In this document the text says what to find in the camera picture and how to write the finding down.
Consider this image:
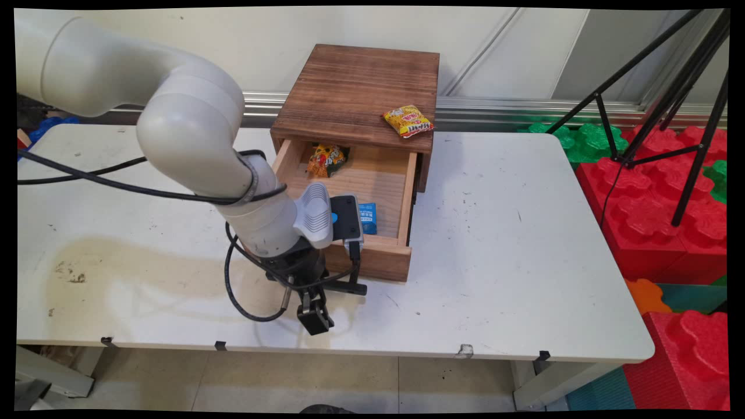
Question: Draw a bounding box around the grey vented camera mount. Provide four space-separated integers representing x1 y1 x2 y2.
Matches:
293 182 335 250

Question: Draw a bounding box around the green foam building block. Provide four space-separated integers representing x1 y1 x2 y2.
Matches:
701 160 728 204
518 122 629 169

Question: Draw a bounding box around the wooden drawer with black handle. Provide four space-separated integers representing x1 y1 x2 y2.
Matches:
271 139 420 296

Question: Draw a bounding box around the red foam building block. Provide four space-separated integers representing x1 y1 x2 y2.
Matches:
623 124 728 169
576 157 728 286
622 310 731 411

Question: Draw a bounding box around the yellow snack packet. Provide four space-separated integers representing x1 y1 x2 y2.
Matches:
382 105 435 139

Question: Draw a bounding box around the black looped camera cable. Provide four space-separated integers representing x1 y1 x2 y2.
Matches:
223 221 363 323

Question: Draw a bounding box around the blue sachet packet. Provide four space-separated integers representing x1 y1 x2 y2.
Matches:
357 203 378 236

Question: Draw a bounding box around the grey table leg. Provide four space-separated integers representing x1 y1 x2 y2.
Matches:
16 346 95 399
511 360 619 411

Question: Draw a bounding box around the orange black snack packet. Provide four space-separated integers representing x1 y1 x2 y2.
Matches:
306 144 351 179

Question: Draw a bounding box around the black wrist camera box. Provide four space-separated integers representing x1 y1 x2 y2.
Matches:
331 195 365 245

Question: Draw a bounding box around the aluminium wall rail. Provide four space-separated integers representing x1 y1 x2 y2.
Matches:
105 86 728 132

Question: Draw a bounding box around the teal foam mat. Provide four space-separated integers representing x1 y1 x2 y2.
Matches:
566 367 636 411
658 282 728 315

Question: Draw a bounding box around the long black arm cable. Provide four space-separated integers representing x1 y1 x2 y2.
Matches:
16 149 288 205

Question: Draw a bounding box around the black tripod stand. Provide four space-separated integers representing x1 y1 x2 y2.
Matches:
546 9 731 228

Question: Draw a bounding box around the brown wooden drawer cabinet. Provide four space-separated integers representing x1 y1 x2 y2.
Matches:
271 44 441 193

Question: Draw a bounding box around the orange foam piece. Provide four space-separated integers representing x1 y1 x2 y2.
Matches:
626 278 673 315

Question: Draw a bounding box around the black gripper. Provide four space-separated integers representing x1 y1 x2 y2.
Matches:
267 242 335 336

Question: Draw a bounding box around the dark grey metal piece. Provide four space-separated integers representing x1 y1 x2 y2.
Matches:
15 379 53 411

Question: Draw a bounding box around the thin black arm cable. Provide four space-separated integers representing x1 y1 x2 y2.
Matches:
16 156 148 186

